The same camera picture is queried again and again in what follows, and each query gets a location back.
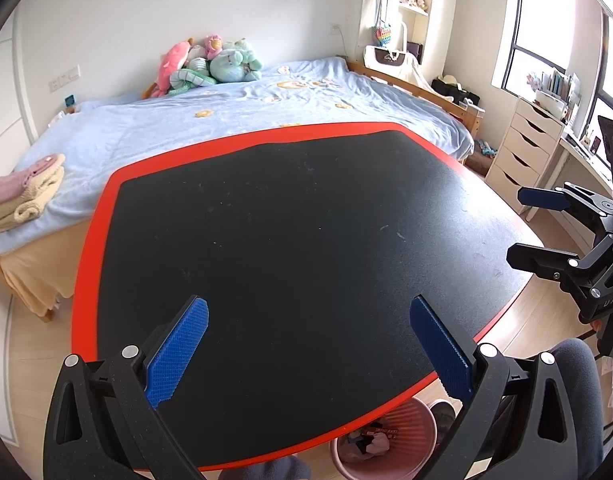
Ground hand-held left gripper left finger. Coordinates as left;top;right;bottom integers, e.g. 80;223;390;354
43;295;210;480

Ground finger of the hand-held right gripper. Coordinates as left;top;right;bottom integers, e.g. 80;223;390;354
517;183;613;229
506;232;613;306

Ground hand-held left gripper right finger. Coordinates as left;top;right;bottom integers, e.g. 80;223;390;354
409;295;580;480

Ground pink ribbed waste bin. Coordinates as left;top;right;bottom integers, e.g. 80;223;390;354
329;398;440;480

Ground white desk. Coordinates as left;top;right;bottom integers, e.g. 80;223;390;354
524;129;613;232

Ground white drawer unit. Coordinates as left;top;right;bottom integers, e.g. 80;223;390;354
485;97;570;211

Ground white storage container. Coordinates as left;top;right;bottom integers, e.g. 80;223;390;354
535;91;568;119

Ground row of books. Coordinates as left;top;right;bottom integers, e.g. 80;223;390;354
539;67;583;107

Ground black bag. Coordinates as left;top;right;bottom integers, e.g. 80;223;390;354
437;82;483;106

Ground person's right leg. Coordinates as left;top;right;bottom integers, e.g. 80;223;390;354
497;338;607;480

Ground window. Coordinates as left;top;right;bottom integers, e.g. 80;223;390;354
491;0;613;133

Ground red and black table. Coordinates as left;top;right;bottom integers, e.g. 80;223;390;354
70;122;543;471

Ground beige bed skirt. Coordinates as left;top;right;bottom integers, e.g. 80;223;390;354
0;220;95;319

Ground white tote bag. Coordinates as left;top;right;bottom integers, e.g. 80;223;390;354
364;22;420;79

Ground folded beige towels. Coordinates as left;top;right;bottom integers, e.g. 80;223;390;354
0;154;66;237

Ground folded pink towel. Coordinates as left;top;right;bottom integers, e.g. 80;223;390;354
0;156;54;207

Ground bed with blue sheet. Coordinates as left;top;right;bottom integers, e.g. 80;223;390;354
0;56;475;259

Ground striped green plush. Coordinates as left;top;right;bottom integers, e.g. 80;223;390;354
169;57;220;94

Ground green elephant plush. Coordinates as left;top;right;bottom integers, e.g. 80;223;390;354
209;37;264;84

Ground wooden bed frame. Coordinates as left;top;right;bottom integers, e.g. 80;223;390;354
337;55;487;134

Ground white wall shelf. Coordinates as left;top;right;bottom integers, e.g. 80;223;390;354
367;0;433;63

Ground white wall switch panel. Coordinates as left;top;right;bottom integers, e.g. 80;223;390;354
49;65;81;92

